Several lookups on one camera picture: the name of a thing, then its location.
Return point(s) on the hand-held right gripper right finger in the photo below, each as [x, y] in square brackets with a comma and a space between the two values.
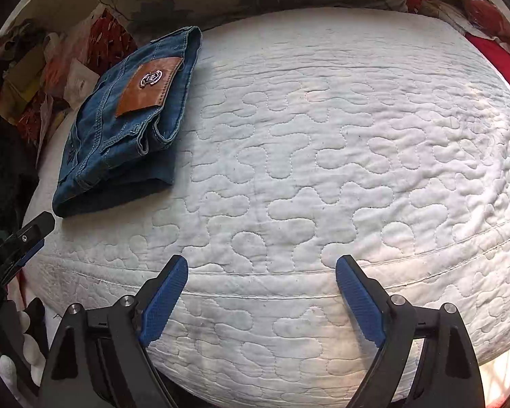
[361, 301]

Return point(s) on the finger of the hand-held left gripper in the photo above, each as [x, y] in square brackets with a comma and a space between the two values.
[27, 253]
[36, 227]

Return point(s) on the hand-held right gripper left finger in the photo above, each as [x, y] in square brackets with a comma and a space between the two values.
[165, 301]

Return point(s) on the blue denim pants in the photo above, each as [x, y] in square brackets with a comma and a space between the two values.
[110, 136]

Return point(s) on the person's left hand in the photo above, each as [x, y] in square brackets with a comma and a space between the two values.
[27, 342]

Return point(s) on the dark green bag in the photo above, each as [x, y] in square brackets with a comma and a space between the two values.
[4, 170]

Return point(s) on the black cloth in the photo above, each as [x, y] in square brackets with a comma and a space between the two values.
[38, 323]

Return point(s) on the yellow cardboard box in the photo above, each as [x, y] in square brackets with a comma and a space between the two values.
[23, 80]

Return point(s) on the white quilted mattress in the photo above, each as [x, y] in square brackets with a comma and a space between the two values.
[323, 157]

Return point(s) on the white plastic bag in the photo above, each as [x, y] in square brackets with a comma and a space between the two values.
[74, 72]

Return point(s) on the pile of mixed clothes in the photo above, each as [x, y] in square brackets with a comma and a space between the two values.
[12, 63]

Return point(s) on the red patterned pillow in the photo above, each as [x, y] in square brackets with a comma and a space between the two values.
[108, 36]

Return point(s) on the red cloth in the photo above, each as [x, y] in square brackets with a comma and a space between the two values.
[501, 63]

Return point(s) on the clear plastic bag of goods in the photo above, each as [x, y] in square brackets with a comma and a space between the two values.
[488, 12]

